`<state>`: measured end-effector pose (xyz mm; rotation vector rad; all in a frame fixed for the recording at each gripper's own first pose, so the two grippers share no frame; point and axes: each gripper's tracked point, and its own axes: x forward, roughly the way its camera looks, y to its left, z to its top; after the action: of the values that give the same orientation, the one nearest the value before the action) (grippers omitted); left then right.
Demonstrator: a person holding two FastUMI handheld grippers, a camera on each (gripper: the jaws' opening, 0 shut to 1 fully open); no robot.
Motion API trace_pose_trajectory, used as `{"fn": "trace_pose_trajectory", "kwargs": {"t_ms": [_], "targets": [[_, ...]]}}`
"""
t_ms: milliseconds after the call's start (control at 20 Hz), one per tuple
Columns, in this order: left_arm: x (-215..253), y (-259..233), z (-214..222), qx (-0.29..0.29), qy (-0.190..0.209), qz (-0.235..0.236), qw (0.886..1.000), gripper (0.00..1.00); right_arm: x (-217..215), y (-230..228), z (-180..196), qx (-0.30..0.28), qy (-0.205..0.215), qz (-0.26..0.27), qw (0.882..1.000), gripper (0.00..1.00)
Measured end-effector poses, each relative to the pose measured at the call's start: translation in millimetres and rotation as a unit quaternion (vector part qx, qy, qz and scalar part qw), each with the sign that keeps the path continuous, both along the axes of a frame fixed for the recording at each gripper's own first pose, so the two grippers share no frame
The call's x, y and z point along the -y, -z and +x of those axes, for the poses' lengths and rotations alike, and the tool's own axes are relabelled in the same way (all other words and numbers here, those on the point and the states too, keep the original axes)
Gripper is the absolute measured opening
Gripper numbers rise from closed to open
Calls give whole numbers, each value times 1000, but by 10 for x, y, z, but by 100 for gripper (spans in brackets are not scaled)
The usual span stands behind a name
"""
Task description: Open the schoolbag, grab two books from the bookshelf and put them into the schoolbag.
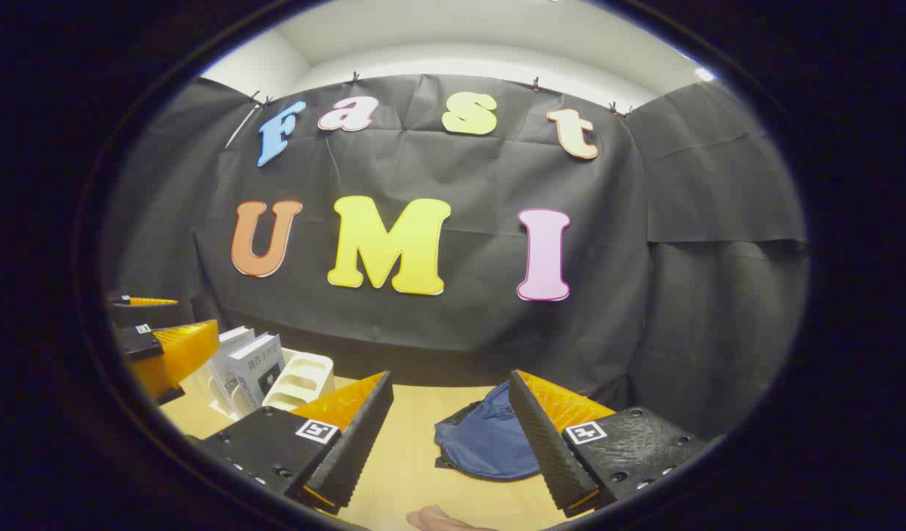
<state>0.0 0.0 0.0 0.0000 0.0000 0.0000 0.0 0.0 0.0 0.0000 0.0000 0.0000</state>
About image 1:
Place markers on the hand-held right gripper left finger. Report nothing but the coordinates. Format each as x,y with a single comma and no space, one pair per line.
353,450

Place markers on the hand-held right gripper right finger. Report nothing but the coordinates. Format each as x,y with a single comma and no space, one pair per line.
545,450

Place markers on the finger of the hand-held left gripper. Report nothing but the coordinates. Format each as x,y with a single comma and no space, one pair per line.
150,313
180,346

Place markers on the white book printed cover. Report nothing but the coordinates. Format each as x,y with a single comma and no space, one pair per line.
228,354

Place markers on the blue schoolbag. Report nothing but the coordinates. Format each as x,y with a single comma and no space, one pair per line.
482,442

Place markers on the blue cover book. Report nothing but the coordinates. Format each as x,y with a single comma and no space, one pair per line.
257,369

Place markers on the white bookshelf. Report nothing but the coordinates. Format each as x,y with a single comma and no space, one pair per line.
305,380

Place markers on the black backdrop cloth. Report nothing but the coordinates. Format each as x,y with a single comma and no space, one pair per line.
630,295

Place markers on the thin white rod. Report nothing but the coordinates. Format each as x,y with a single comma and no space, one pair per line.
240,127

